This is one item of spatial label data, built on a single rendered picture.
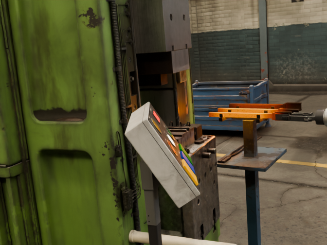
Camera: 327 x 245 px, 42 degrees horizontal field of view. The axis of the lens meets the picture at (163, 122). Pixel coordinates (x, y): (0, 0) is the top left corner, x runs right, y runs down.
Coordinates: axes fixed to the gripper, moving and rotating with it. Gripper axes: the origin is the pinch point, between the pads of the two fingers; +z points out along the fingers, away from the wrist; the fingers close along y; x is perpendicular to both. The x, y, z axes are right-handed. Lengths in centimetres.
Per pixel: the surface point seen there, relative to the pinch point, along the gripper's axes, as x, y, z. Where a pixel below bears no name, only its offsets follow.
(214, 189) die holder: -33, -27, 28
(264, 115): 0.6, -1.4, 8.9
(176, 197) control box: -2, -110, 2
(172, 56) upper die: 36, -53, 31
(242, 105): 1.3, 22.2, 29.7
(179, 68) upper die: 30, -47, 32
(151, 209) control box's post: -12, -101, 18
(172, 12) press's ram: 54, -50, 32
